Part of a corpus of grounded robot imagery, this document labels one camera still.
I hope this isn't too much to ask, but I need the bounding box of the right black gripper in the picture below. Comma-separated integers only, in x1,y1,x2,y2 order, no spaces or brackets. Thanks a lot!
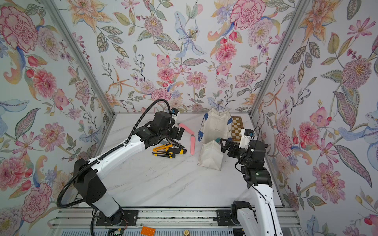
222,139,253,169

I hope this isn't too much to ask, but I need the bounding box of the white canvas cartoon pouch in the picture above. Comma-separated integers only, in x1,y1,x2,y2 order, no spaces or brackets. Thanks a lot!
198,108,232,171

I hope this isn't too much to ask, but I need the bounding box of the small yellow black knife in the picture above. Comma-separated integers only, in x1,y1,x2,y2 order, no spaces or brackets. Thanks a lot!
152,152,176,158

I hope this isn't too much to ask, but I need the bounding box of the yellow black utility knife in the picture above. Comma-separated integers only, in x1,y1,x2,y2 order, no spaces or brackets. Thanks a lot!
166,147,187,156

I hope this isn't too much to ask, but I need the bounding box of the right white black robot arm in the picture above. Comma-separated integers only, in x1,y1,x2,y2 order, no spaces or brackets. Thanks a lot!
220,139,283,236

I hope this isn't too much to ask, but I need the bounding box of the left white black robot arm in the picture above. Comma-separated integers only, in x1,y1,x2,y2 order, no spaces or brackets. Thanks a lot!
73,108,184,225

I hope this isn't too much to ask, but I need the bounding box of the wooden chessboard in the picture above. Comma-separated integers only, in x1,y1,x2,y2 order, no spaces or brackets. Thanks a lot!
231,117,244,142

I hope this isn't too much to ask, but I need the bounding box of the orange plastic block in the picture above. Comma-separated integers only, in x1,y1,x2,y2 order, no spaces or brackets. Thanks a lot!
140,226,156,236

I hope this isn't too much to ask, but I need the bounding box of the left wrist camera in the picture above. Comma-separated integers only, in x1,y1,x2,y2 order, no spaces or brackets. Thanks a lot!
171,107,180,122

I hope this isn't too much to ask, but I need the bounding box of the left black corrugated cable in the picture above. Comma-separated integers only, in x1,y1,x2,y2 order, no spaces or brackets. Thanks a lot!
57,98,172,209

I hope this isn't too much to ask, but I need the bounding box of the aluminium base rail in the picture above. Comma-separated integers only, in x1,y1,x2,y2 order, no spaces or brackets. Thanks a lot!
47,207,305,229

